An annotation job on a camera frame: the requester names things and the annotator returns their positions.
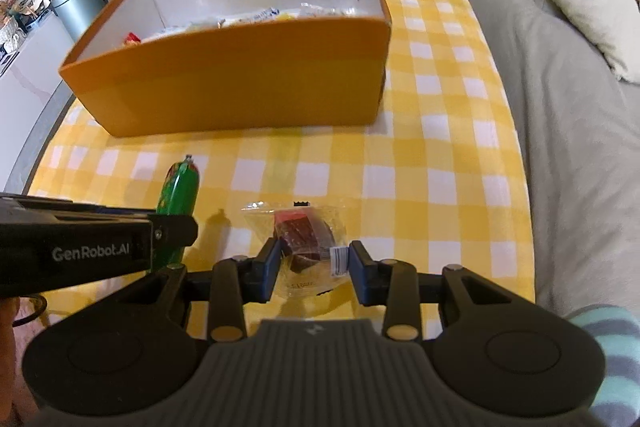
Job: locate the blue striped sleeve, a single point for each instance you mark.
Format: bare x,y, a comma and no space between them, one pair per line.
612,357

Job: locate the pile of snack packets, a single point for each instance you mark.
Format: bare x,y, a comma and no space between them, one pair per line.
260,18

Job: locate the grey metal trash can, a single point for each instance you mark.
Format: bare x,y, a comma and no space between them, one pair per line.
80,7

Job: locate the clear packet with dark red snack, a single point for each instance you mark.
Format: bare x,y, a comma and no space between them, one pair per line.
305,237

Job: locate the small red snack packet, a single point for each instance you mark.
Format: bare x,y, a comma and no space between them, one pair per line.
132,38

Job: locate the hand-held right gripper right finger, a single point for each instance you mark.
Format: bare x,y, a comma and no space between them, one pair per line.
358,272

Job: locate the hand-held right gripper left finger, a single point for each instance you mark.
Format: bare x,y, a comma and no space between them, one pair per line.
272,265

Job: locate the white cabinet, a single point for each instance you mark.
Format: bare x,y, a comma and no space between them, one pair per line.
30,72

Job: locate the yellow checked tablecloth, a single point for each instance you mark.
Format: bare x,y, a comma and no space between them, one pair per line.
400,187

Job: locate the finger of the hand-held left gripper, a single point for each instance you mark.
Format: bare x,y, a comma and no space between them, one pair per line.
175,229

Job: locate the grey sofa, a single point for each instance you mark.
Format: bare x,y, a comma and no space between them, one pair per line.
565,157

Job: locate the orange cardboard box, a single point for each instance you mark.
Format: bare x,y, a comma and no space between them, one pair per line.
240,77

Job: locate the green sausage packet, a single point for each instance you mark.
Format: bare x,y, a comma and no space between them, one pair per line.
177,187

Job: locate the person's left forearm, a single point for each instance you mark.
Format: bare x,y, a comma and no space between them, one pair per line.
12,357

